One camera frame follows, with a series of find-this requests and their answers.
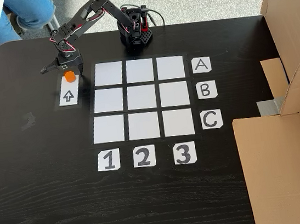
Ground paper sheet number 3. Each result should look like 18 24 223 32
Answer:
172 141 198 166

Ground round orange token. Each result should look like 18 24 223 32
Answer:
64 70 76 84

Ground clear tape scraps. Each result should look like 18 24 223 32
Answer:
19 112 38 131

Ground brown cardboard box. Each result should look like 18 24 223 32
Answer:
215 0 300 224

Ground seated person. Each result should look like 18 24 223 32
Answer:
0 0 61 49

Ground paper sheet number 2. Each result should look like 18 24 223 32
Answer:
131 144 157 169

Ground grey duct tape strip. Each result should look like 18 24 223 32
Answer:
256 96 288 118

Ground white nine-square grid sheet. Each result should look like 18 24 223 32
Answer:
82 51 196 148

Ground paper sheet number 1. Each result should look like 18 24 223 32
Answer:
95 148 122 173

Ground white arrow paper sheet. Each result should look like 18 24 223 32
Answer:
55 73 83 108

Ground red black clamp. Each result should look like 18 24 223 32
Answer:
137 3 154 33

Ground paper sheet letter A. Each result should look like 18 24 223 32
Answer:
191 56 213 75

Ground paper sheet letter C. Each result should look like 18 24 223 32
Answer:
200 108 224 131

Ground white chair leg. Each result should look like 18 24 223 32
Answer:
44 13 62 36

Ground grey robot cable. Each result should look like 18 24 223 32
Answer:
147 6 167 28

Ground paper sheet letter B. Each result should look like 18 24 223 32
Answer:
195 79 219 101

